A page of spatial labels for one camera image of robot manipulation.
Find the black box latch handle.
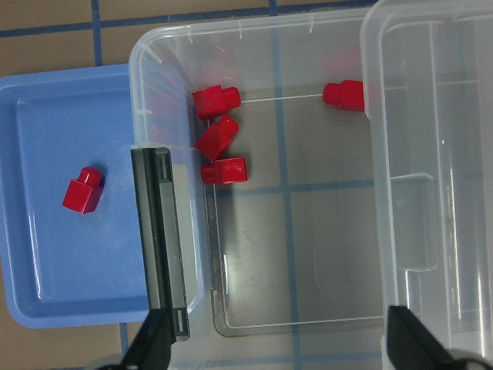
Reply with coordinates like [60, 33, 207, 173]
[131, 147, 189, 342]

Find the clear plastic storage box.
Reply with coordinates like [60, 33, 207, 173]
[129, 8, 383, 369]

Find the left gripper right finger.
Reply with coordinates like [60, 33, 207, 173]
[387, 305, 454, 369]

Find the blue plastic tray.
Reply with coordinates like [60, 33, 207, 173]
[1, 65, 148, 328]

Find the red block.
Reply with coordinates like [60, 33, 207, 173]
[62, 166, 103, 214]
[192, 85, 241, 120]
[322, 80, 364, 112]
[200, 157, 248, 185]
[195, 115, 239, 162]

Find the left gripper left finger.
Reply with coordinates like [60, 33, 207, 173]
[119, 308, 173, 370]

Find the clear plastic box lid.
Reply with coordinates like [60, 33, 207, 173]
[360, 1, 492, 362]

